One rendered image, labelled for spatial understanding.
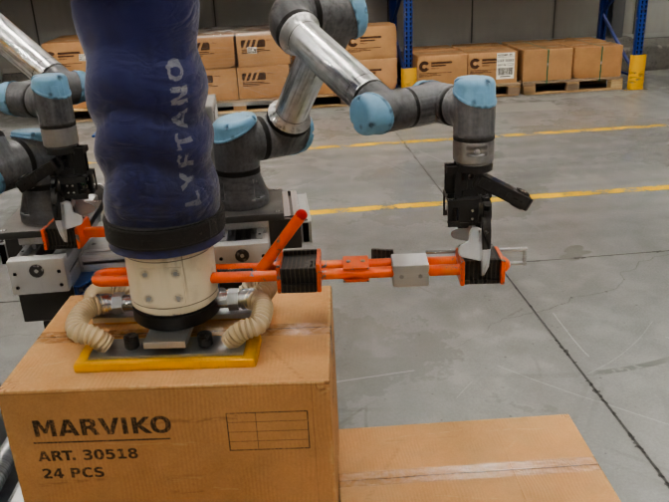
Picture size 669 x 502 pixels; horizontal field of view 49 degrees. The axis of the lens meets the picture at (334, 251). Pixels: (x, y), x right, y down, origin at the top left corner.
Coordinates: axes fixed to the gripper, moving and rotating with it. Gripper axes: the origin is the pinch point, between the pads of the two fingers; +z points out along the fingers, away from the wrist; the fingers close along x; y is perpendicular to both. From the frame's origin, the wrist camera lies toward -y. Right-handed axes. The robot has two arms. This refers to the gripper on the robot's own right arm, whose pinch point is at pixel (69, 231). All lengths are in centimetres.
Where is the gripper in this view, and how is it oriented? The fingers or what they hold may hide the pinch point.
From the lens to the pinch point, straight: 180.0
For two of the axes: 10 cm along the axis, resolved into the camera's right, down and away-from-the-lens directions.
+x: 0.1, -3.7, 9.3
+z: 0.5, 9.3, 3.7
